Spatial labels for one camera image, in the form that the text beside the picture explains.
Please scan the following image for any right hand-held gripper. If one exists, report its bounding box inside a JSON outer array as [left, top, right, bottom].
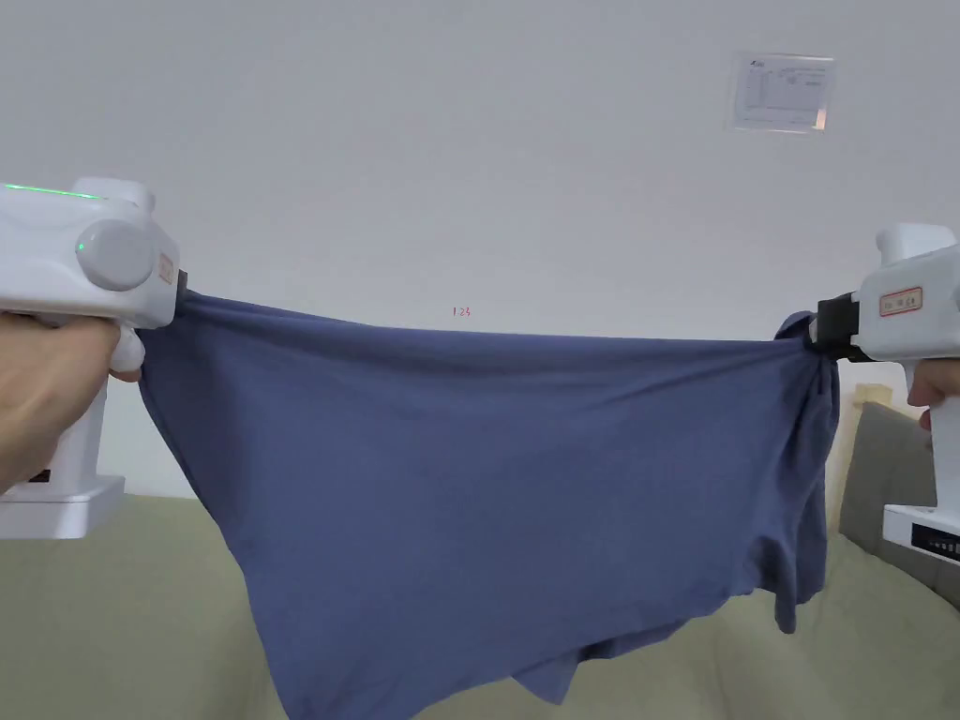
[[816, 221, 960, 563]]

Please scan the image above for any grey padded headboard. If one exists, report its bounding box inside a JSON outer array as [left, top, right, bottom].
[[837, 399, 960, 605]]

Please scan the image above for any person's right hand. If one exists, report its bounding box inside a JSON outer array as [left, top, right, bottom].
[[907, 351, 960, 432]]

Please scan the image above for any dark blue shirt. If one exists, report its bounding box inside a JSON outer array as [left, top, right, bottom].
[[138, 288, 843, 720]]

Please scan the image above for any bed with pale green sheet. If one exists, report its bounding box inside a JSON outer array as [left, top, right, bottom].
[[0, 490, 960, 720]]

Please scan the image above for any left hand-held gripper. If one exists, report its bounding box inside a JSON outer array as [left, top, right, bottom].
[[0, 176, 188, 541]]

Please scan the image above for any person's left hand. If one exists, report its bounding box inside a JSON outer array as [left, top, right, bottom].
[[0, 310, 146, 498]]

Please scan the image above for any white paper sheet on wall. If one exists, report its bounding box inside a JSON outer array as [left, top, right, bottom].
[[723, 51, 835, 136]]

